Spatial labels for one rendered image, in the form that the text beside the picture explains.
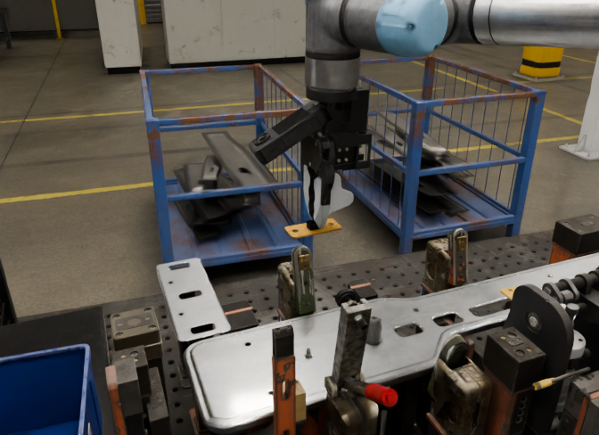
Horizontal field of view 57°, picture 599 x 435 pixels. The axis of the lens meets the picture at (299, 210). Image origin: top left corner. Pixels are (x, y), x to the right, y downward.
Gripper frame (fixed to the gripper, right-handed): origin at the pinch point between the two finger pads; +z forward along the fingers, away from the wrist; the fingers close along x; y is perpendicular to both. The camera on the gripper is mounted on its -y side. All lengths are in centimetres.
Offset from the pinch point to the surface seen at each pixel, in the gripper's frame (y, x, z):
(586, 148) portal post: 377, 264, 114
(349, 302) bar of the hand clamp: -0.9, -14.8, 5.8
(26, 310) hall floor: -71, 193, 127
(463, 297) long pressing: 36.0, 5.0, 26.2
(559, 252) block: 76, 18, 30
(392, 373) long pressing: 11.0, -9.3, 26.3
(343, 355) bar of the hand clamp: -2.1, -16.2, 13.4
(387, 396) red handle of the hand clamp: -1.1, -26.1, 12.2
